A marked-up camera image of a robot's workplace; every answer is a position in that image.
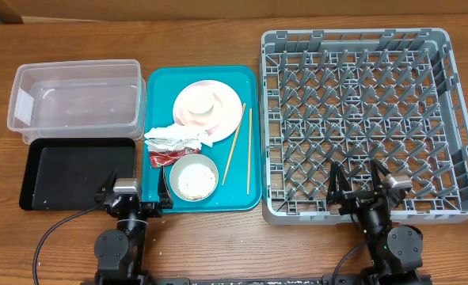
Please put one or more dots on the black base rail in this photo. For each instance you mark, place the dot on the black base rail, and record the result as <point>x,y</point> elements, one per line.
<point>324,280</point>

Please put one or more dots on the small white cup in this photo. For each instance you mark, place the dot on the small white cup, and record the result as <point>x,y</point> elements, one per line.
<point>199,101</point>

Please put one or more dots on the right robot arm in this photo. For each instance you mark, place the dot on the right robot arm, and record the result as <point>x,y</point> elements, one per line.
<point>395,250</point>

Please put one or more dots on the wooden chopstick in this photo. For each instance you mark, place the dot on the wooden chopstick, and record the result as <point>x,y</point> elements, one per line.
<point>249,151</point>
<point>233,145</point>

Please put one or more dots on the black plastic tray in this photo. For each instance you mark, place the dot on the black plastic tray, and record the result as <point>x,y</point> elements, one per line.
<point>63,174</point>

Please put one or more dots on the clear plastic bin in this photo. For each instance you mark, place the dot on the clear plastic bin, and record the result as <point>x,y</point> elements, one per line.
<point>78,99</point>

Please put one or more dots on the white napkin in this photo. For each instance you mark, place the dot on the white napkin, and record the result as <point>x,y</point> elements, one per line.
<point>176,137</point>

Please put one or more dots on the grey dish rack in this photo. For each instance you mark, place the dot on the grey dish rack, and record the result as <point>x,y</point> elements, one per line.
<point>352,95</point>

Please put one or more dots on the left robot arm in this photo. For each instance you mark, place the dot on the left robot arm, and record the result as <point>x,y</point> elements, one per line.
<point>120,252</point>

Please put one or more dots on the teal serving tray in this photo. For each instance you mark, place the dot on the teal serving tray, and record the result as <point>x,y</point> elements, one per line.
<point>163,87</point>

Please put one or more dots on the pink plate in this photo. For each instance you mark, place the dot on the pink plate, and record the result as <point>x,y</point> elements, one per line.
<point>225,115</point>

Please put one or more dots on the left wooden chopstick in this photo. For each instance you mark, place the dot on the left wooden chopstick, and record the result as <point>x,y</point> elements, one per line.
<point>233,145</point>

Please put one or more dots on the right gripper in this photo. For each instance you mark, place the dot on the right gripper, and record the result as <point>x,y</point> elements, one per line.
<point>356,199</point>

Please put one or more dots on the white rice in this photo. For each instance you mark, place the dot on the white rice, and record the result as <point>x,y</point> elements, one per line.
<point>196,182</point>

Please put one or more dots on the red snack wrapper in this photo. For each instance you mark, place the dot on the red snack wrapper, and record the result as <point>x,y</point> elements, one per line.
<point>166,158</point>

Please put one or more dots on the right wooden chopstick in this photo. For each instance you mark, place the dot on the right wooden chopstick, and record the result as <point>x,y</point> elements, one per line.
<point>249,151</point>

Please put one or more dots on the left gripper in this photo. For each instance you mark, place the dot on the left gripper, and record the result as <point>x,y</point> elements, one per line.
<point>155,209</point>

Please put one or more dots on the grey bowl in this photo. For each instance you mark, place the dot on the grey bowl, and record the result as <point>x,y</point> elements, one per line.
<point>188,160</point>

